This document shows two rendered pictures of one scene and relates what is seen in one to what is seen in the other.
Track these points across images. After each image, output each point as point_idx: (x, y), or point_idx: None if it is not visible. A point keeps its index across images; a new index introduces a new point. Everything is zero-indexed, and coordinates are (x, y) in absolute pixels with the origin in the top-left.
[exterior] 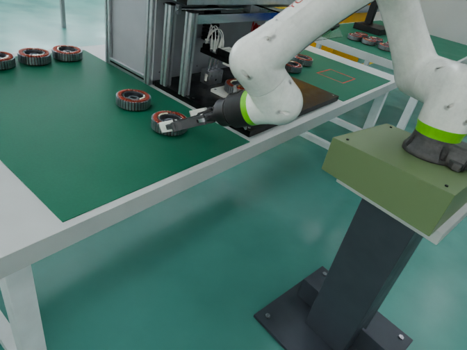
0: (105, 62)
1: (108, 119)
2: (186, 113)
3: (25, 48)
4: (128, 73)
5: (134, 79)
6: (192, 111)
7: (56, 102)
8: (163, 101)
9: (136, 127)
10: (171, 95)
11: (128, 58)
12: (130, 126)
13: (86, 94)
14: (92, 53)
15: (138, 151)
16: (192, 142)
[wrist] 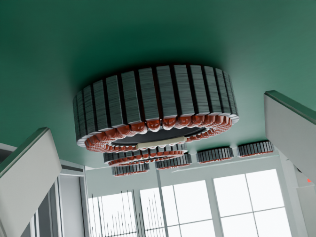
0: (88, 165)
1: (245, 112)
2: (11, 126)
3: (177, 167)
4: (70, 163)
5: (70, 159)
6: (53, 177)
7: (249, 129)
8: (54, 143)
9: (236, 97)
10: (12, 151)
11: (69, 188)
12: (240, 100)
13: None
14: (90, 167)
15: None
16: (164, 3)
